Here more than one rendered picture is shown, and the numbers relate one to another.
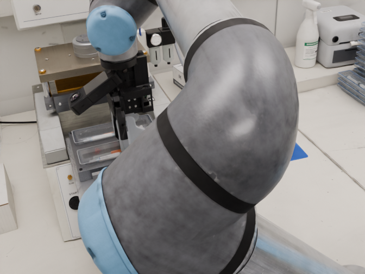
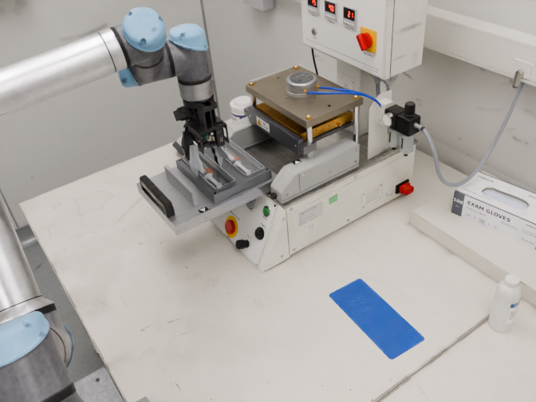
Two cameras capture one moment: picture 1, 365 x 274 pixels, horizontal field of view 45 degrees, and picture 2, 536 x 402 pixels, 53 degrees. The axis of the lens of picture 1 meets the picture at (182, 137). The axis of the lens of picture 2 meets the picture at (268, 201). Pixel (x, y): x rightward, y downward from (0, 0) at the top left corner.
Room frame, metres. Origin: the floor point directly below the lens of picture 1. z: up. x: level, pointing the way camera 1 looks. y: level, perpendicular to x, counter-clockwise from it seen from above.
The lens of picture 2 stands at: (0.66, -1.00, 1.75)
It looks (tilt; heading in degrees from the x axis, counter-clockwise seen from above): 38 degrees down; 77
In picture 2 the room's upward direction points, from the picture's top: 6 degrees counter-clockwise
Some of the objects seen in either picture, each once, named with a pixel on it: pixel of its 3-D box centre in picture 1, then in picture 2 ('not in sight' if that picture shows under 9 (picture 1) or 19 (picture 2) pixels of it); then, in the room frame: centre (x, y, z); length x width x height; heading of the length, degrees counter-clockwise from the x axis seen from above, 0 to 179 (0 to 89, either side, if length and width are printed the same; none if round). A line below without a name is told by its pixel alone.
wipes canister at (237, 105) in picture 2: not in sight; (244, 118); (1.00, 0.66, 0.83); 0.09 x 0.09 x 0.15
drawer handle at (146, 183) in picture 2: not in sight; (155, 195); (0.65, 0.09, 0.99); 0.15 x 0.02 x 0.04; 107
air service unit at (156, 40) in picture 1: (159, 43); (398, 127); (1.26, 0.05, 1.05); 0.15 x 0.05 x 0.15; 107
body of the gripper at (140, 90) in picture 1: (126, 83); (203, 120); (0.79, 0.11, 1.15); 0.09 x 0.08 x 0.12; 107
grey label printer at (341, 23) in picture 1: (336, 35); not in sight; (1.66, -0.64, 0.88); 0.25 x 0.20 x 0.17; 12
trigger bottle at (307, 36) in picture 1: (308, 33); not in sight; (1.59, -0.50, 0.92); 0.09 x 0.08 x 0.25; 25
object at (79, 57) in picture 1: (96, 55); (317, 98); (1.11, 0.21, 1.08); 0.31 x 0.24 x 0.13; 107
